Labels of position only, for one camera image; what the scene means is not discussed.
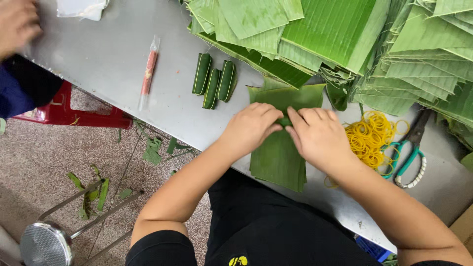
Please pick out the heap of pale banana leaves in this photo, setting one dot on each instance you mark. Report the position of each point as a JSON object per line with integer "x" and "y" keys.
{"x": 425, "y": 62}

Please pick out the stack of cut banana leaves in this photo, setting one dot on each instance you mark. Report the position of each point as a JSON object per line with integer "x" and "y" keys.
{"x": 314, "y": 33}

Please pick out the pile of yellow rubber bands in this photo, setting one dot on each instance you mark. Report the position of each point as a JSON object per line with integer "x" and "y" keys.
{"x": 367, "y": 138}

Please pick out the single yellow rubber band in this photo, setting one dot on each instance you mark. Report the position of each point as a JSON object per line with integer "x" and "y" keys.
{"x": 408, "y": 127}
{"x": 326, "y": 182}

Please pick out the person's black clothing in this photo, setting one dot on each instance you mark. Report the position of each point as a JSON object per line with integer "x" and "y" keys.
{"x": 273, "y": 229}

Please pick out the dark green leaf piece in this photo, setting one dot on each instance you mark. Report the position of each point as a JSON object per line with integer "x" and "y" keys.
{"x": 337, "y": 96}

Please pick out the round metal stool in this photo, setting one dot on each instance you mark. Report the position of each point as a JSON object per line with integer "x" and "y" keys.
{"x": 44, "y": 245}

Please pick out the brown cardboard box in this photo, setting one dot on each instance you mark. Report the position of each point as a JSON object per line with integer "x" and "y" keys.
{"x": 463, "y": 229}

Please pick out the person's right hand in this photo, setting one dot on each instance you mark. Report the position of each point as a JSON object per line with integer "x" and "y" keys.
{"x": 321, "y": 140}

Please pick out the red stick in clear wrapper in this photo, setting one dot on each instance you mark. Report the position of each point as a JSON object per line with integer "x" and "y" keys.
{"x": 149, "y": 72}

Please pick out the red plastic stool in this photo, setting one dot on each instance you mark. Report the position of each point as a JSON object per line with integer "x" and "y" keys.
{"x": 74, "y": 116}

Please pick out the tied green leaf roll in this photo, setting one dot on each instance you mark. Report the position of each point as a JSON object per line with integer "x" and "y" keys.
{"x": 201, "y": 74}
{"x": 211, "y": 89}
{"x": 226, "y": 81}

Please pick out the person's left hand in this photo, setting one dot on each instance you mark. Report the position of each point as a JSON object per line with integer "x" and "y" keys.
{"x": 247, "y": 129}

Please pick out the green banana leaf sheets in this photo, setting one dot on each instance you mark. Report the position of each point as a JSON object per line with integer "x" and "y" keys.
{"x": 277, "y": 162}

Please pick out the scattered green leaf scraps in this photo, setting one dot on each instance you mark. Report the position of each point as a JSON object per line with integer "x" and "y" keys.
{"x": 152, "y": 153}

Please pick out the clear plastic bag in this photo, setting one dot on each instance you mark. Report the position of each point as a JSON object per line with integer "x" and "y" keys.
{"x": 81, "y": 8}

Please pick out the blue plastic crate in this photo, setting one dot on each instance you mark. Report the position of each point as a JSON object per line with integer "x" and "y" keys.
{"x": 373, "y": 249}

